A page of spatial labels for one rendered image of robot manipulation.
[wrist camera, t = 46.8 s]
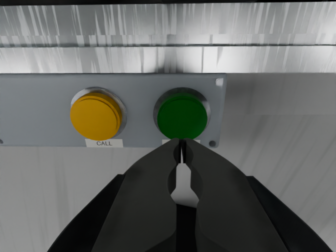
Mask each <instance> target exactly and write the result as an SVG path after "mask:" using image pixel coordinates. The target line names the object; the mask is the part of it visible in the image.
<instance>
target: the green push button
mask: <svg viewBox="0 0 336 252"><path fill-rule="evenodd" d="M207 121H208V116H207V112H206V109H205V106H204V104H203V103H202V101H201V100H200V99H199V98H197V97H196V96H194V95H192V94H189V93H183V92H182V93H175V94H173V95H170V96H169V97H167V98H166V99H165V100H164V101H163V102H162V103H161V105H160V107H159V109H158V114H157V124H158V127H159V129H160V131H161V132H162V133H163V134H164V135H165V136H166V137H167V138H169V139H173V138H178V139H184V138H189V139H195V138H196V137H198V136H199V135H200V134H201V133H202V132H203V131H204V129H205V128H206V125H207Z"/></svg>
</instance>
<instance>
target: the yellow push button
mask: <svg viewBox="0 0 336 252"><path fill-rule="evenodd" d="M70 120H71V122H72V124H73V126H74V128H75V129H76V130H77V131H78V132H79V133H80V134H81V135H82V136H84V137H86V138H88V139H91V140H94V141H104V140H108V139H110V138H112V137H113V136H114V135H115V134H116V133H117V132H118V130H119V128H120V126H121V123H122V112H121V110H120V108H119V106H118V105H117V103H116V102H115V101H114V100H113V99H111V98H110V97H109V96H107V95H104V94H102V93H96V92H92V93H87V94H85V95H83V96H81V97H80V98H79V99H78V100H76V101H75V102H74V104H73V105H72V107H71V109H70Z"/></svg>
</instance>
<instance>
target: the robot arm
mask: <svg viewBox="0 0 336 252"><path fill-rule="evenodd" d="M181 150H182V159H183V164H186V165H187V166H188V168H189V169H190V171H191V176H190V188H191V189H192V190H193V191H194V193H195V194H196V196H197V197H198V199H199V201H198V203H197V206H196V219H195V240H196V248H197V252H333V251H332V250H331V249H330V248H329V246H328V245H327V244H326V243H325V242H324V241H323V240H322V239H321V238H320V237H319V236H318V234H317V233H316V232H315V231H314V230H313V229H312V228H311V227H309V226H308V225H307V224H306V223H305V222H304V221H303V220H302V219H301V218H300V217H299V216H297V215H296V214H295V213H294V212H293V211H292V210H291V209H290V208H289V207H287V206H286V205H285V204H284V203H283V202H282V201H281V200H280V199H278V198H277V197H276V196H275V195H274V194H273V193H272V192H271V191H269V190H268V189H267V188H266V187H265V186H264V185H263V184H262V183H260V182H259V181H258V180H257V179H256V178H255V177H254V176H246V175H245V174H244V173H243V172H242V171H241V170H240V169H238V168H237V167H236V166H235V165H234V164H232V163H231V162H230V161H228V160H227V159H226V158H224V157H222V156H221V155H219V154H218V153H216V152H214V151H212V150H211V149H209V148H207V147H205V146H204V145H202V144H200V143H198V142H197V141H195V140H193V139H191V138H184V139H179V138H173V139H171V140H169V141H168V142H166V143H164V144H163V145H161V146H159V147H158V148H156V149H154V150H153V151H151V152H150V153H148V154H146V155H145V156H143V157H142V158H140V159H139V160H138V161H136V162H135V163H134V164H133V165H132V166H131V167H130V168H129V169H128V170H127V171H126V172H125V173H124V174H117V175H116V176H115V177H114V178H113V179H112V180H111V181H110V182H109V183H108V184H107V185H106V186H105V187H104V188H103V189H102V190H101V191H100V192H99V193H98V194H97V195H96V196H95V197H94V198H93V199H92V200H91V201H90V202H89V203H88V204H87V205H86V206H85V207H84V208H83V209H82V210H81V211H80V212H79V213H78V214H77V215H76V216H75V217H74V218H73V219H72V220H71V222H70V223H69V224H68V225H67V226H66V227H65V228H64V230H63V231H62V232H61V233H60V234H59V236H58V237H57V238H56V240H55V241H54V242H53V244H52V245H51V247H50V248H49V249H48V251H47V252H176V233H177V205H176V203H175V202H174V200H173V199H172V197H171V194H172V192H173V191H174V190H175V189H176V177H177V166H178V164H181Z"/></svg>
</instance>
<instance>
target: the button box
mask: <svg viewBox="0 0 336 252"><path fill-rule="evenodd" d="M227 78H228V75H227V73H226V72H206V73H0V146H2V147H91V148H158V147H160V146H161V145H163V144H165V143H166V142H168V141H170V140H171V139H170V138H168V137H166V136H165V135H164V134H163V133H162V132H161V131H160V129H159V126H158V122H157V116H158V111H159V107H160V105H161V104H162V102H163V101H164V100H165V99H166V98H167V97H169V96H171V95H173V94H177V93H188V94H191V95H194V96H196V97H197V98H198V99H200V100H201V102H202V103H203V105H204V107H205V110H206V113H207V124H206V127H205V129H204V131H203V132H202V133H201V134H200V135H199V136H198V137H196V138H194V139H193V140H195V141H196V142H198V143H200V144H201V145H203V146H205V147H207V148H208V149H215V148H217V147H218V146H219V142H220V134H221V126H222V118H223V110H224V102H225V94H226V86H227ZM89 93H100V94H104V95H106V96H108V97H110V98H111V99H113V100H114V101H115V102H116V103H117V105H118V106H119V108H120V110H121V114H122V122H121V125H120V127H119V129H118V131H117V133H116V134H115V135H114V136H113V137H111V138H110V139H107V140H101V141H98V140H91V139H89V138H86V137H84V136H83V135H81V134H80V133H79V132H78V131H77V130H76V129H75V128H74V126H73V124H72V121H71V117H70V111H71V108H72V105H73V104H74V102H75V101H77V100H78V99H79V98H80V97H82V96H83V95H85V94H89Z"/></svg>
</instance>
